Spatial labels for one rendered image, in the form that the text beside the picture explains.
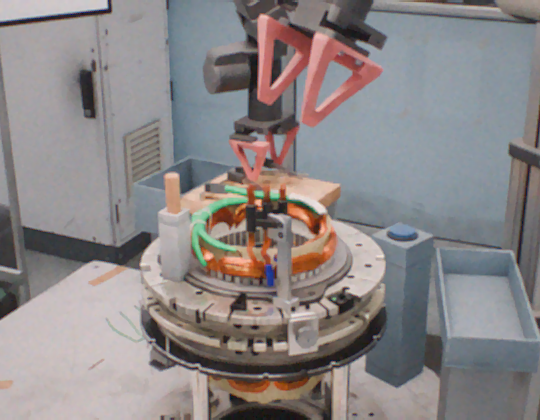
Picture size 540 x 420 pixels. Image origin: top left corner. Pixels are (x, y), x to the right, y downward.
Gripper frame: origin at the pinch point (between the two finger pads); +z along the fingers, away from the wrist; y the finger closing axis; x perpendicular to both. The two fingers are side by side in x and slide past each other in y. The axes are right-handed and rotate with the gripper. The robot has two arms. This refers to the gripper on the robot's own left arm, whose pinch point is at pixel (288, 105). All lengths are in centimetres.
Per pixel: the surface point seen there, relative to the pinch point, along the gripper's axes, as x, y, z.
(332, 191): 45, -48, 10
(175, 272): 10.7, -23.9, 24.9
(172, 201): 6.5, -24.7, 16.8
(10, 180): 24, -140, 48
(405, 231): 50, -33, 10
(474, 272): 52, -19, 10
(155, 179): 25, -69, 23
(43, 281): 87, -249, 108
